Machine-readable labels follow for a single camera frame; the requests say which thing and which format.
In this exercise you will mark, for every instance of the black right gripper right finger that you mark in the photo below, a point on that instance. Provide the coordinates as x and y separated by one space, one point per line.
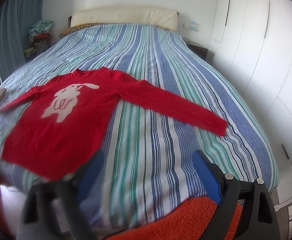
258 218

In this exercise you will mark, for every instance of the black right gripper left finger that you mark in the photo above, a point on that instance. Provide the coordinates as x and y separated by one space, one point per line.
39 220

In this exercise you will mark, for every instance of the red sweater with white bunny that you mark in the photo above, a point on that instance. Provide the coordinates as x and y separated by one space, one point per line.
66 119

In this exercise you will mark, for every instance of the orange fuzzy clothing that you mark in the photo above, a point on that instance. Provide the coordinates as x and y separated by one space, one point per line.
188 221

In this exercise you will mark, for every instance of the pile of clothes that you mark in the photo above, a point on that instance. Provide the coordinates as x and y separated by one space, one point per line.
40 36

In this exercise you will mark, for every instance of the blue green striped bedspread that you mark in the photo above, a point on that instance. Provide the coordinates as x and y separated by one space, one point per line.
148 168

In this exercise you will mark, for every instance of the yellow patterned pillow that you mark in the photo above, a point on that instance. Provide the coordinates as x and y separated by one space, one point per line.
77 28

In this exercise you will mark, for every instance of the dark bedside table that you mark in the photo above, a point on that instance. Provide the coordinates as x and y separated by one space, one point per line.
197 49

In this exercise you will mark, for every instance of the teal curtain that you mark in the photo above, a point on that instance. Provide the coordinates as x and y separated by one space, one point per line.
16 19

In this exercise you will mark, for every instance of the cream padded headboard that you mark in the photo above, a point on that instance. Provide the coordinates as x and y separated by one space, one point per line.
122 14

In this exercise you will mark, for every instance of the wall socket with blue stickers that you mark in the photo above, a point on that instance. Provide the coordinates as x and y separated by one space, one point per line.
191 26

